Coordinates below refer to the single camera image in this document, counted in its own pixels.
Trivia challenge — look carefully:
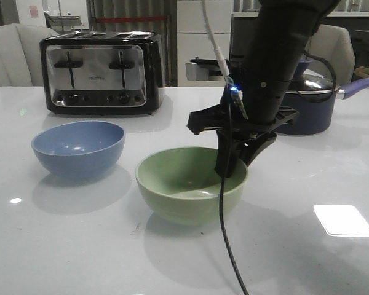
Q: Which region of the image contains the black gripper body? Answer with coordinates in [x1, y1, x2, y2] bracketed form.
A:
[187, 92, 299, 141]

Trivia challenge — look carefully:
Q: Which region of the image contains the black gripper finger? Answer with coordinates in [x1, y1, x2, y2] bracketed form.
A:
[238, 132, 277, 166]
[215, 130, 237, 178]

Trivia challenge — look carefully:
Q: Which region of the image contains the green bowl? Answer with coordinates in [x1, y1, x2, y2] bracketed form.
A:
[135, 146, 248, 226]

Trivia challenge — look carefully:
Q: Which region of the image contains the blue bowl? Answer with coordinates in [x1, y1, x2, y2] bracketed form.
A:
[31, 120, 125, 179]

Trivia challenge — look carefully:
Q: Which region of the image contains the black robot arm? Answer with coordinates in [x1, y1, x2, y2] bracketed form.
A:
[187, 1, 338, 178]

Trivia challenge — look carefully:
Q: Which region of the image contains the dark blue saucepan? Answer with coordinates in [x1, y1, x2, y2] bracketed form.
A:
[276, 78, 369, 135]

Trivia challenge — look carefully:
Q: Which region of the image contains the white cabinet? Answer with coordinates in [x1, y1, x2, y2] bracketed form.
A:
[177, 1, 234, 87]

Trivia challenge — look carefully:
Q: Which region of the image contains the glass pot lid blue knob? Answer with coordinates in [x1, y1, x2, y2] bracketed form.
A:
[286, 59, 333, 94]

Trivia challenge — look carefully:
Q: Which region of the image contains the grey chair right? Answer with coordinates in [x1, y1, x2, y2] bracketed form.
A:
[306, 25, 355, 85]

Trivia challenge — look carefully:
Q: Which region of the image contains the grey chair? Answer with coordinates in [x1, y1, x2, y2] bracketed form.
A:
[306, 25, 355, 85]
[0, 23, 58, 87]

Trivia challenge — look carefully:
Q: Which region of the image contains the wicker basket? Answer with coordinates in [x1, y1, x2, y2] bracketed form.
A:
[354, 66, 369, 80]

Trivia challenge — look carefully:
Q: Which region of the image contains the black and chrome toaster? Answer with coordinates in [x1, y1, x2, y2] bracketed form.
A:
[40, 31, 165, 115]

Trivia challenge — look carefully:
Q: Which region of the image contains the grey chair left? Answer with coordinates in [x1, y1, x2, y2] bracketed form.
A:
[0, 23, 58, 87]

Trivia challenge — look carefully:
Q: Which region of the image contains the white cable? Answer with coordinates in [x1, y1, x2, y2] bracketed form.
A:
[200, 0, 231, 78]

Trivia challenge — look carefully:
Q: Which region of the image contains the black cable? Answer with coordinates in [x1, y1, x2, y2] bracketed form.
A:
[218, 49, 338, 295]

